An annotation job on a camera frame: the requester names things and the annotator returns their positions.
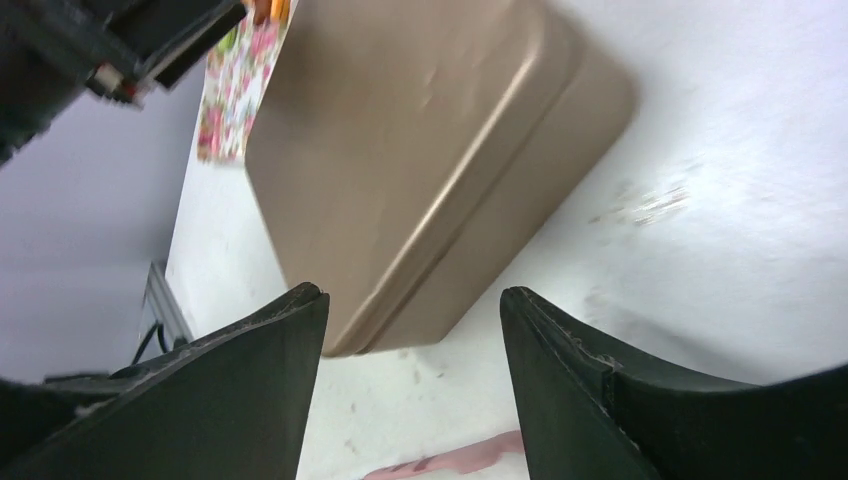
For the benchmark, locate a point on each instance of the brown square cookie box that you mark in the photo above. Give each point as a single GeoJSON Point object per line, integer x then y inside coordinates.
{"type": "Point", "coordinates": [571, 105]}

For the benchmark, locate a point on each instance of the floral cookie tray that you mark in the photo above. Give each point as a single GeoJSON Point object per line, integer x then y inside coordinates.
{"type": "Point", "coordinates": [237, 73]}

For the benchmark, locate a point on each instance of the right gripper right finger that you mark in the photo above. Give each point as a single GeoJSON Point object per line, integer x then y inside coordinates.
{"type": "Point", "coordinates": [593, 407]}

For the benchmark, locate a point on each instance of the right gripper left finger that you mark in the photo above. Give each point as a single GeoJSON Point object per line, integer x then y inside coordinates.
{"type": "Point", "coordinates": [233, 404]}

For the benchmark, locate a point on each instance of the brown box lid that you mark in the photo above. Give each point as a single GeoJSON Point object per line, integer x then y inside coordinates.
{"type": "Point", "coordinates": [370, 111]}

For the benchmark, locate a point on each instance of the aluminium frame rail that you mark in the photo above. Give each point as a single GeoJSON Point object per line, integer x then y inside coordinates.
{"type": "Point", "coordinates": [161, 309]}

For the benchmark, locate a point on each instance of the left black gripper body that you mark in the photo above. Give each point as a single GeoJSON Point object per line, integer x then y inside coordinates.
{"type": "Point", "coordinates": [53, 51]}

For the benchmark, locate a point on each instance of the pink cat paw tongs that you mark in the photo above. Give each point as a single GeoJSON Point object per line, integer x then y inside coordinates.
{"type": "Point", "coordinates": [464, 460]}

